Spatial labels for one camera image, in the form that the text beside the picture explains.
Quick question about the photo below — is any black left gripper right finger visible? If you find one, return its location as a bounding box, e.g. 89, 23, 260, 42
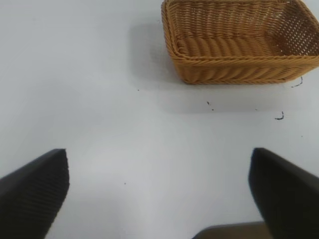
248, 147, 319, 239

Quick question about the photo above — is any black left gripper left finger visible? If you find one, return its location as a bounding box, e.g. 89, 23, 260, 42
0, 148, 70, 239

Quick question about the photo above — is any brown woven wicker basket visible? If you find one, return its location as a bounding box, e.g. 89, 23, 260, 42
160, 0, 319, 85

